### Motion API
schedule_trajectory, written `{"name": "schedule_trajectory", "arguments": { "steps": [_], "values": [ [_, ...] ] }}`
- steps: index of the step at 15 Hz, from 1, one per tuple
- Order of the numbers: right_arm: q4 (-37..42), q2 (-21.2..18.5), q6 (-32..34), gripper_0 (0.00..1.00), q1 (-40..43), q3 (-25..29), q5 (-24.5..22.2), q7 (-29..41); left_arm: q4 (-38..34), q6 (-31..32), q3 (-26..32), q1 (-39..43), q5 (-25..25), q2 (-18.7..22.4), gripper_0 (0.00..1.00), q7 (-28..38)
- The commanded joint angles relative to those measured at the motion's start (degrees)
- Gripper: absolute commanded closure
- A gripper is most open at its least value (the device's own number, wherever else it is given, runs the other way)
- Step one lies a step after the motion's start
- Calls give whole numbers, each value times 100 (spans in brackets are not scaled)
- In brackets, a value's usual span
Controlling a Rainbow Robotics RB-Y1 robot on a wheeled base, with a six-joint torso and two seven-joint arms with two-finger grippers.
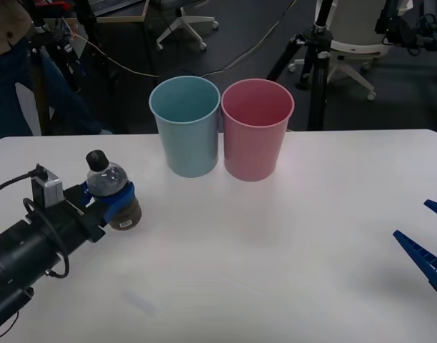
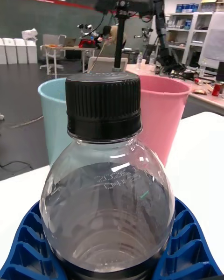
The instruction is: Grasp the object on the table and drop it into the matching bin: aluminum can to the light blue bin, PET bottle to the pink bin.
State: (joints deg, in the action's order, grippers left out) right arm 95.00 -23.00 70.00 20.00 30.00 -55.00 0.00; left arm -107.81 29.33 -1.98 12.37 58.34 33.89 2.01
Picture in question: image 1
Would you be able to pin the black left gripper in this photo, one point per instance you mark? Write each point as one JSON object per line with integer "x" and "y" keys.
{"x": 72, "y": 225}

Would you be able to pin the plastic bottle with dark liquid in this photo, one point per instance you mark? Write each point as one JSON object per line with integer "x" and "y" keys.
{"x": 104, "y": 178}

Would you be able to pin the pale blue plastic bin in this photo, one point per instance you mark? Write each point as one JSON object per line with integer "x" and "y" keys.
{"x": 190, "y": 150}

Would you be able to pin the pink plastic bin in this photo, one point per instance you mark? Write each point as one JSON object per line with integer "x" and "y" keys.
{"x": 254, "y": 153}

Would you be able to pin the tall black tripod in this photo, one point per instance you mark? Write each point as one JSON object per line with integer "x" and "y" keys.
{"x": 318, "y": 89}

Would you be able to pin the white office chair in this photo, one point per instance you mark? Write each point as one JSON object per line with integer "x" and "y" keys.
{"x": 357, "y": 48}
{"x": 184, "y": 23}

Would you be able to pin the black background robot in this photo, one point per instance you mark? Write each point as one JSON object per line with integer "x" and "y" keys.
{"x": 400, "y": 32}

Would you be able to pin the wood-edged black desk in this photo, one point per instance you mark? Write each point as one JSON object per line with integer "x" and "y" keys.
{"x": 125, "y": 18}

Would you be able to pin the grey laptop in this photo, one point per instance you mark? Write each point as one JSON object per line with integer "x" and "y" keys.
{"x": 111, "y": 5}

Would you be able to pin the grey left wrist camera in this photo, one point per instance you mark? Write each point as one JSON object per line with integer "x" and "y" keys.
{"x": 49, "y": 189}

